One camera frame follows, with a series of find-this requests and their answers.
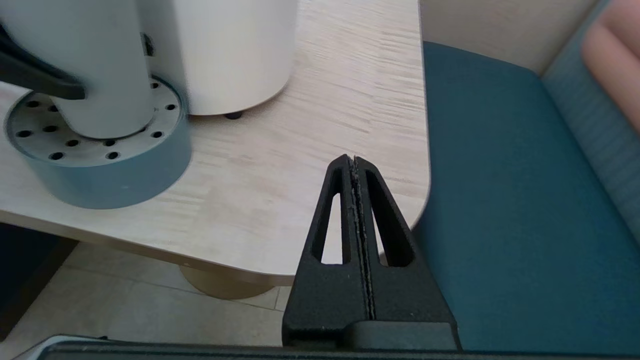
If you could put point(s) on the grey plastic cup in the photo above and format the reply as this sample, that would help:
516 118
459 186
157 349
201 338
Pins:
100 65

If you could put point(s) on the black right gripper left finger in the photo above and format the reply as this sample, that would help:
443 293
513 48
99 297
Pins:
325 300

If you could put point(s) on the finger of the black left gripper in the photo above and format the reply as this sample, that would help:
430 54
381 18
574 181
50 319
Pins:
35 77

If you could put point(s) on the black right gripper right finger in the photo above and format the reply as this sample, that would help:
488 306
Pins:
410 295

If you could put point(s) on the large perforated metal drip tray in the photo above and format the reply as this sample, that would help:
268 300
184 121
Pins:
110 175

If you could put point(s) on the large dispenser with dark tea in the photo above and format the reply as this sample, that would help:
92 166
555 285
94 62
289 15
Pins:
225 50

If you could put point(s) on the pink cylindrical bolster cushion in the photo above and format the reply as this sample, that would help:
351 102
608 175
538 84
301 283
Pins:
622 20
615 75

